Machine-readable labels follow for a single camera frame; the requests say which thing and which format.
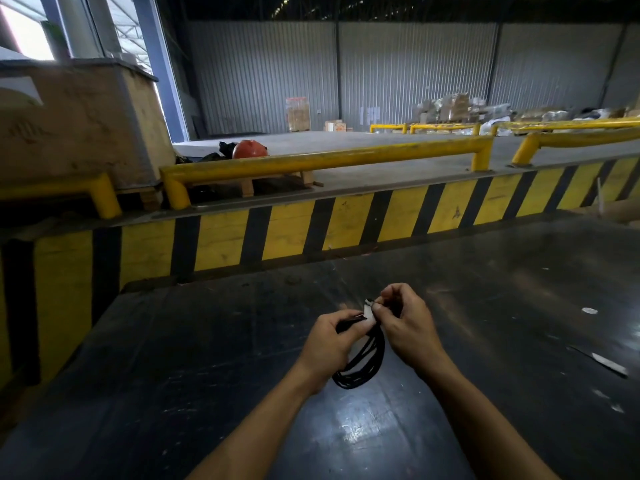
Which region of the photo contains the person's left hand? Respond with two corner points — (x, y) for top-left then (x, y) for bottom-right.
(296, 309), (377, 395)

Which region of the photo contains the person's right hand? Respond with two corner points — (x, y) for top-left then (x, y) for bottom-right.
(371, 283), (450, 381)

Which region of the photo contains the black cable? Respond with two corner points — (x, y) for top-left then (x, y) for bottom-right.
(332, 303), (402, 390)

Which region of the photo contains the person's left forearm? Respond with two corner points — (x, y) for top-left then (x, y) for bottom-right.
(185, 362), (333, 480)

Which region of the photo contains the person's right forearm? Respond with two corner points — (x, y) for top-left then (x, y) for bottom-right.
(417, 356), (562, 480)

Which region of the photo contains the yellow black striped dock edge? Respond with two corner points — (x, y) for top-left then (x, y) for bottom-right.
(0, 156), (640, 390)

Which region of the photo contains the wooden pallet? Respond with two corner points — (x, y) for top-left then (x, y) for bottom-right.
(117, 170), (324, 211)

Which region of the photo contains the orange hard hat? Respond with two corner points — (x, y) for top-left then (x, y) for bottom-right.
(232, 140), (269, 160)

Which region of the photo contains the wrapped cardboard box pallet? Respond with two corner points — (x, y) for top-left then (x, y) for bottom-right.
(285, 97), (312, 133)

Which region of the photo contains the black bag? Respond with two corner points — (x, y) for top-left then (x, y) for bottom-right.
(176, 141), (238, 163)

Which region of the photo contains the white paper strip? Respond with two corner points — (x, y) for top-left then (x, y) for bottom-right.
(570, 346), (629, 379)

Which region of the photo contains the pile of cardboard boxes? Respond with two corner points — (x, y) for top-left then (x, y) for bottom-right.
(413, 93), (640, 136)

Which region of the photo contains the blue steel column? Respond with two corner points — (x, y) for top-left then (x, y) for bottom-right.
(131, 0), (190, 144)

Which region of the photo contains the large wooden crate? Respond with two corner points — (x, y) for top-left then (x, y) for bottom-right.
(0, 58), (177, 189)

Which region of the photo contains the long yellow guard rail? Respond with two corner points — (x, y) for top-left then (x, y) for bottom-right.
(159, 135), (495, 211)

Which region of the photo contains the distant yellow guard rail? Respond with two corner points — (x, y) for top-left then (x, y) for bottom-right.
(369, 118), (640, 136)

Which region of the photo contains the curved yellow guard rail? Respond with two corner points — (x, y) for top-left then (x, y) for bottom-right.
(510, 127), (640, 168)

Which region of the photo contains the short yellow guard rail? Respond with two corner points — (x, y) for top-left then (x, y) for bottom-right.
(0, 173), (123, 220)

